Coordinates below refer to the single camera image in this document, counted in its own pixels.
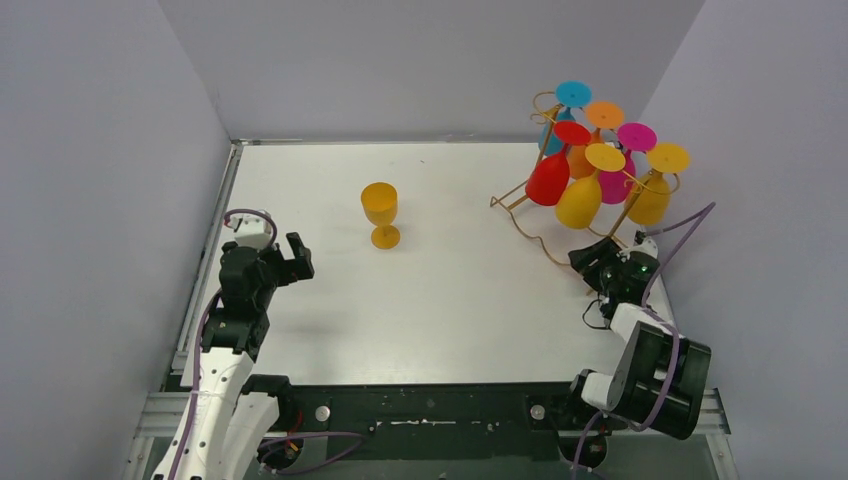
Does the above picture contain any yellow wine glass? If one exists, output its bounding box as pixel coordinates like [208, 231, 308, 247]
[555, 143, 626, 230]
[360, 182, 401, 250]
[627, 143, 690, 226]

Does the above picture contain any yellow wine glass front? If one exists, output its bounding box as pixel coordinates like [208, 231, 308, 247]
[360, 182, 401, 250]

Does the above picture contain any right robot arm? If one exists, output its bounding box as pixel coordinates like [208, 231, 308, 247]
[563, 238, 712, 440]

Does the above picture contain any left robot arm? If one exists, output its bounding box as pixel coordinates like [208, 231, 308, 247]
[152, 232, 314, 479]

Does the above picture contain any pink plastic wine glass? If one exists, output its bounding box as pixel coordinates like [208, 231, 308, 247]
[599, 122, 657, 205]

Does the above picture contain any red plastic wine glass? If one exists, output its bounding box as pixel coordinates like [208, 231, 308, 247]
[525, 120, 591, 206]

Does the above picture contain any orange plastic wine glass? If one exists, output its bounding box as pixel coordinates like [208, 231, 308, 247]
[567, 101, 625, 180]

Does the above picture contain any blue plastic wine glass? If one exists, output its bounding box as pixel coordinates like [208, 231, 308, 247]
[534, 81, 592, 157]

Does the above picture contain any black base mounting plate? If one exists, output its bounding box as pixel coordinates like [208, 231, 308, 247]
[254, 376, 595, 461]

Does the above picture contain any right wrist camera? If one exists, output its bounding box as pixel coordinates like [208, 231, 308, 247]
[633, 231, 659, 259]

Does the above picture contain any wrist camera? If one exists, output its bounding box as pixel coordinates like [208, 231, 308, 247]
[633, 231, 659, 259]
[228, 214, 275, 250]

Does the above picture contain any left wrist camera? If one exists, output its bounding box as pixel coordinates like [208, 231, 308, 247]
[228, 214, 275, 250]

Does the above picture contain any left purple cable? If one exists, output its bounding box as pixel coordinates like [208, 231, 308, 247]
[165, 208, 278, 480]

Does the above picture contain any gold wire glass rack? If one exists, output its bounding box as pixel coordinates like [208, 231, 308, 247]
[489, 95, 649, 267]

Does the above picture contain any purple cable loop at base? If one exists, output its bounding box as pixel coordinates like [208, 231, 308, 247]
[254, 431, 367, 477]

